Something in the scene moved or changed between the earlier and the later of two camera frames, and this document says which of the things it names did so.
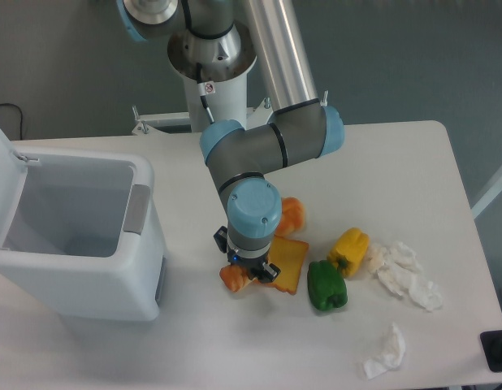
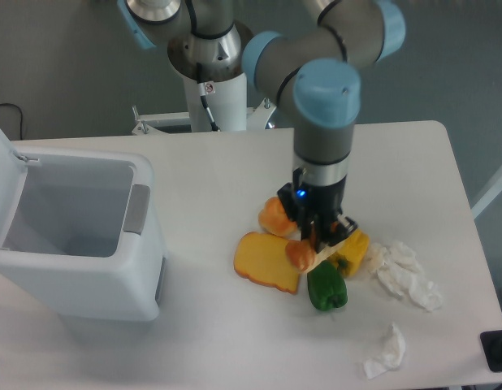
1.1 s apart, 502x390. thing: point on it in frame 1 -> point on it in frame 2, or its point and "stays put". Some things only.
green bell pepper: (327, 290) stays put
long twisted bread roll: (235, 278) -> (301, 253)
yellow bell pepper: (349, 252) stays put
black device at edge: (496, 346) stays put
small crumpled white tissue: (391, 358) stays put
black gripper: (254, 266) -> (304, 203)
